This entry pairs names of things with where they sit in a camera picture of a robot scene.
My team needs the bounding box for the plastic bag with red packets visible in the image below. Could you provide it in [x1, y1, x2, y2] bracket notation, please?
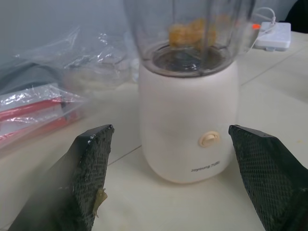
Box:
[0, 60, 89, 150]

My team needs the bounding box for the white power strip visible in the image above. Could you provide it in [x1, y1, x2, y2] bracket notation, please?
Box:
[254, 22, 292, 52]

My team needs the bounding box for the white power cable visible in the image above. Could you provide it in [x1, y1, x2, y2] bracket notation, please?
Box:
[249, 6, 278, 53]

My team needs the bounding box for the crumpled clear plastic bag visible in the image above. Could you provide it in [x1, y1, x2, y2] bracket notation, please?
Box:
[13, 25, 141, 91]

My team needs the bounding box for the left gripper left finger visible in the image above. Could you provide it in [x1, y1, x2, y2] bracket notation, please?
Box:
[8, 124, 116, 231]

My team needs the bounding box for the clear blender jug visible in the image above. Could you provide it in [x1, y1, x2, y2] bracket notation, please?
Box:
[122, 0, 258, 78]

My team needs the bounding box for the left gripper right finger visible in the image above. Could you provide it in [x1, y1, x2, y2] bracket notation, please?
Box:
[228, 124, 308, 231]

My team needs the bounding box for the orange fruit chunk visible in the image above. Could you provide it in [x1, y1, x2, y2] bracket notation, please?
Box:
[168, 22, 194, 48]
[191, 13, 218, 48]

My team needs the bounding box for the white blender base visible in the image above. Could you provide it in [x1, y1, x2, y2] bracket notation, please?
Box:
[137, 44, 240, 186]

